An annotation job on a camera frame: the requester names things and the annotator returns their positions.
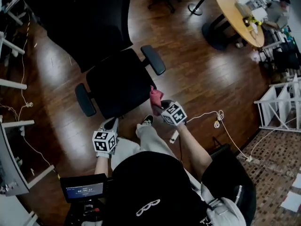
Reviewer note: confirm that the person's left forearm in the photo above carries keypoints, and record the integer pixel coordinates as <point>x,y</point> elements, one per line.
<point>101,166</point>

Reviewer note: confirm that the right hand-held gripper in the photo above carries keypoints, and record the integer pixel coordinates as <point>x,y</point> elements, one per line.
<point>175,115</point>

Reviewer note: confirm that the black white sneaker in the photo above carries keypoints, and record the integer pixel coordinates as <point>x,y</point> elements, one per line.
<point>147,120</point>

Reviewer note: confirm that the black mesh chair backrest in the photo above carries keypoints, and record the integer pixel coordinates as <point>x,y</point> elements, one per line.
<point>89,27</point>

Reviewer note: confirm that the black folding chair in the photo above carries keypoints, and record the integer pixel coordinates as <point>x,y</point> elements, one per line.
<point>223,148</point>

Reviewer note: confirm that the white box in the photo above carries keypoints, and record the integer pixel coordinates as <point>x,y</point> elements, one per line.
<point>259,14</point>

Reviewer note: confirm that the pink cloth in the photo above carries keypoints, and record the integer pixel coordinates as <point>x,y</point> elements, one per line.
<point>156,100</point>

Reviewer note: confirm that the white power adapter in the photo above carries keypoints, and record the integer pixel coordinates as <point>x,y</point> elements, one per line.
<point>174,136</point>

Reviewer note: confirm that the white plastic bag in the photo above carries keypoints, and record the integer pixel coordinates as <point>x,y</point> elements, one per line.
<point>243,2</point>

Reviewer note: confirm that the black chair armrest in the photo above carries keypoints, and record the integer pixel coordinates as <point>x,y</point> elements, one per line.
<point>154,60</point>
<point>85,100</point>

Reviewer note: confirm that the person's grey trousers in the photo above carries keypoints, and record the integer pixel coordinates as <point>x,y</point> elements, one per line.
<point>152,140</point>

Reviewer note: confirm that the small black monitor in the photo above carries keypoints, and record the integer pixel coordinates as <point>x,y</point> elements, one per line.
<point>83,188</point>

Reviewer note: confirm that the person's black shirt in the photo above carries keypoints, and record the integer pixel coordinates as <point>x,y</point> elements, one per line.
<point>152,185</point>

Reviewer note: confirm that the grey crossbody bag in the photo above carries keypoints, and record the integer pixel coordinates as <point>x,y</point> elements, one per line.
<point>223,211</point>

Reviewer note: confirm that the person's right forearm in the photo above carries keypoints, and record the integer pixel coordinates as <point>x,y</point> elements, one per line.
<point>195,149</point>

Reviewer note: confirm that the black coat stand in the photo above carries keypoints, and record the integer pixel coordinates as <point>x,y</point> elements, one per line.
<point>195,9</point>

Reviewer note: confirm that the white desk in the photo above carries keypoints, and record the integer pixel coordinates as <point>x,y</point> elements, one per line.
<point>13,84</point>
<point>14,6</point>
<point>11,161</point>

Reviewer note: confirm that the white paper sheet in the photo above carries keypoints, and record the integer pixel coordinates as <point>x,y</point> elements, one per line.
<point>296,180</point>
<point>291,201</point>

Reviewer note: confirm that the white shelf rack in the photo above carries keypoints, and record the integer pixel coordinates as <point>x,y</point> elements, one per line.
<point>279,102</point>

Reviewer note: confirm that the round wooden table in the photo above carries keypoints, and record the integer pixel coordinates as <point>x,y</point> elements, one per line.
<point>230,10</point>

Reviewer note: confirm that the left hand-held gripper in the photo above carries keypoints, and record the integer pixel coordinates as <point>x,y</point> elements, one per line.
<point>103,141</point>

